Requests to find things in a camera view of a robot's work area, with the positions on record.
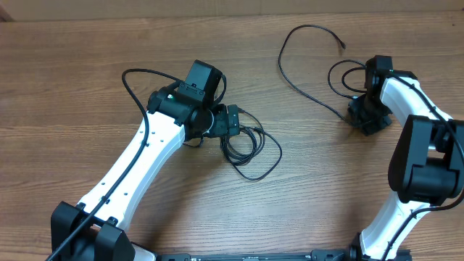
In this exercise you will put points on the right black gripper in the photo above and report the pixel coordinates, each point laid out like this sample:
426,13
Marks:
367,121

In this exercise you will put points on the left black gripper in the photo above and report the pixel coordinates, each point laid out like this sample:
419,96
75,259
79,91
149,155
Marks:
222,127

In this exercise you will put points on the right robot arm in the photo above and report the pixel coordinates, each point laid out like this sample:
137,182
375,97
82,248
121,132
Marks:
426,169

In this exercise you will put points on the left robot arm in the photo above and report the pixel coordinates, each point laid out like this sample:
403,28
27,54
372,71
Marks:
96,227

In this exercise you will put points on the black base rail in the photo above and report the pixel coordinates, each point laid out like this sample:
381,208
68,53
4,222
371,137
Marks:
315,255

